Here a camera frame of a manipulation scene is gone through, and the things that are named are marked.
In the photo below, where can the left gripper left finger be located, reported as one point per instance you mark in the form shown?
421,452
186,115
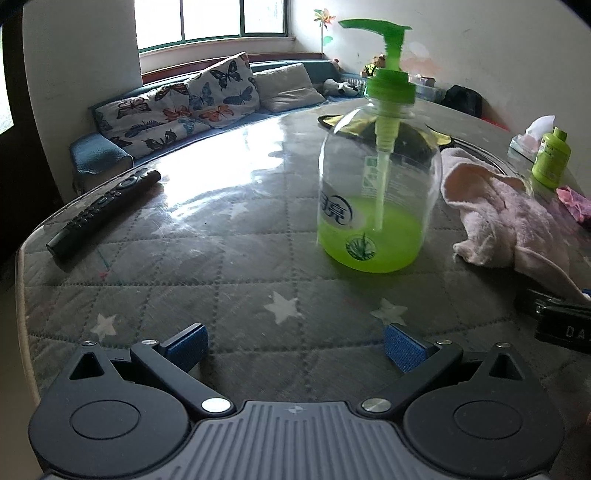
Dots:
166,365

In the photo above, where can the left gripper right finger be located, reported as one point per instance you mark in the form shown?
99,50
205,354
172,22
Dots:
424,366

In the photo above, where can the pink towel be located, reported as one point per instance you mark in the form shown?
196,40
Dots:
505,226

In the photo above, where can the clear green soap pump bottle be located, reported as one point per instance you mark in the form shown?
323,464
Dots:
375,202

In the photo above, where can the magenta cloth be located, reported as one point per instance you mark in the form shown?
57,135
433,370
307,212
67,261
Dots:
577,205

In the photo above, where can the small green bottle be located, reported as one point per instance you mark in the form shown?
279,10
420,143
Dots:
552,158

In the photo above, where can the black remote control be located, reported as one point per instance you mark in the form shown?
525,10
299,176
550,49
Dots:
90,221

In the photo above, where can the tissue pack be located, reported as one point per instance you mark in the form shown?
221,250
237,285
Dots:
527,144

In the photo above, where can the blue sofa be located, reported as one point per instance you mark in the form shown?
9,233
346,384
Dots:
95,159

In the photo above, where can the yellow black cloth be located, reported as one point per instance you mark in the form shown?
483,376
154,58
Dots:
363,130

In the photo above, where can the black backpack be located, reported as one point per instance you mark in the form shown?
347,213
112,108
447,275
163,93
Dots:
464,100

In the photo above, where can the clear storage box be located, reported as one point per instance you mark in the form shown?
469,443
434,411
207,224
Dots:
427,89

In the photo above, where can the butterfly print pillow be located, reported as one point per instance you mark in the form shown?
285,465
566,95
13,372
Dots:
211,99

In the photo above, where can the black white plush toy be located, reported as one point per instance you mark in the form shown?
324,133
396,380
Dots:
332,88

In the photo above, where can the beige cushion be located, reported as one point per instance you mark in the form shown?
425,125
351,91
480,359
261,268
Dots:
286,88

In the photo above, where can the plush bear toy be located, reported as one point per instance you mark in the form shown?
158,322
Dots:
370,69

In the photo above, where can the colourful pinwheel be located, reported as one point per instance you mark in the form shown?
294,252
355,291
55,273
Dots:
324,19

